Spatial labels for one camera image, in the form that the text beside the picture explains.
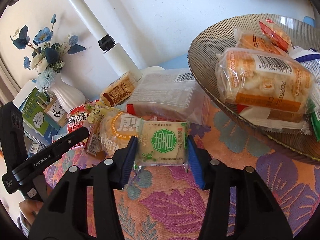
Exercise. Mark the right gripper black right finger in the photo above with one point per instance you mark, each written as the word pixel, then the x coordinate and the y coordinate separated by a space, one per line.
pixel 240 205

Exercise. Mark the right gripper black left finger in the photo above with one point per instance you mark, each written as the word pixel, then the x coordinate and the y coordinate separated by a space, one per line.
pixel 64 213

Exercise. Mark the pork floss toast packet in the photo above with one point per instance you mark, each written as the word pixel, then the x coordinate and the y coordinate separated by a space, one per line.
pixel 272 120

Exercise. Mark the green label cracker packet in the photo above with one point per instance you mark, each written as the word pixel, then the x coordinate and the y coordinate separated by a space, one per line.
pixel 162 143

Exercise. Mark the orange printed bread packet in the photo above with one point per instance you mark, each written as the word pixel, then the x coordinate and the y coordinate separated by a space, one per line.
pixel 261 79

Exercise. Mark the large clear bread bag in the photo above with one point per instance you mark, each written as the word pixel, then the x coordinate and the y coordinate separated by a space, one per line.
pixel 171 94

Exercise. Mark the blue white red snack bag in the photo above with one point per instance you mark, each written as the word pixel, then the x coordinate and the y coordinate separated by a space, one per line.
pixel 308 58

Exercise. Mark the red guoba crisps bag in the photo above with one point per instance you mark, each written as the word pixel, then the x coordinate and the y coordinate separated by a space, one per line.
pixel 78 116

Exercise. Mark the pork floss cake packet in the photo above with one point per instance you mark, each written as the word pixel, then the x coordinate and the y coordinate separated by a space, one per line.
pixel 276 35

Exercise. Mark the person's left hand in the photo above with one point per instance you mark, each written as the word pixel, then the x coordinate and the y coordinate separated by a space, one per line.
pixel 29 208

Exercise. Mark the stack of books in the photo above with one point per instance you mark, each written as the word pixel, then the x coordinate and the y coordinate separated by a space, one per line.
pixel 38 142

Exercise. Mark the green English grammar book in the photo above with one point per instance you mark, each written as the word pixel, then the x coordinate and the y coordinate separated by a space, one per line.
pixel 37 123

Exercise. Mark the bamboo pen holder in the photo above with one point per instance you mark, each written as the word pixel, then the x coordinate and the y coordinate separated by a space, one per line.
pixel 54 110

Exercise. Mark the red wafer packet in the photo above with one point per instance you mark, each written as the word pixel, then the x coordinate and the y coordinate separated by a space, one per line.
pixel 93 144

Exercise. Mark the white ribbed vase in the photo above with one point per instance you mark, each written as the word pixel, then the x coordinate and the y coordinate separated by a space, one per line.
pixel 68 96

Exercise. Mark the floral woven table mat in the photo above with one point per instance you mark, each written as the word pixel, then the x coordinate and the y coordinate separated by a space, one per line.
pixel 169 183

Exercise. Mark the yellow label snack packet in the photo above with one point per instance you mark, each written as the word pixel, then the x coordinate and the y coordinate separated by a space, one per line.
pixel 98 113

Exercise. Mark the round crisps bag orange label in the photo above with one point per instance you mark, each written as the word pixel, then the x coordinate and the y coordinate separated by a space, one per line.
pixel 116 129

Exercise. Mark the blue artificial flowers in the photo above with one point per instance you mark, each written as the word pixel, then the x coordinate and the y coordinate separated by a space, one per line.
pixel 47 57

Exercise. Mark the green white snack packet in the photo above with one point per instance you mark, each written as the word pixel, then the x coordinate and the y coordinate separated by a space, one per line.
pixel 315 119

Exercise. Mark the tan rice cake bar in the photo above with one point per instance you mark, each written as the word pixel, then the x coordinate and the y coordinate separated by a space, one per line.
pixel 119 90

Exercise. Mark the brown ribbed glass bowl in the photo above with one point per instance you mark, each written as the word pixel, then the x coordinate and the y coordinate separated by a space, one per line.
pixel 244 32

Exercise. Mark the white lamp post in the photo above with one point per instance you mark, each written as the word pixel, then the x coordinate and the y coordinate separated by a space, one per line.
pixel 113 52

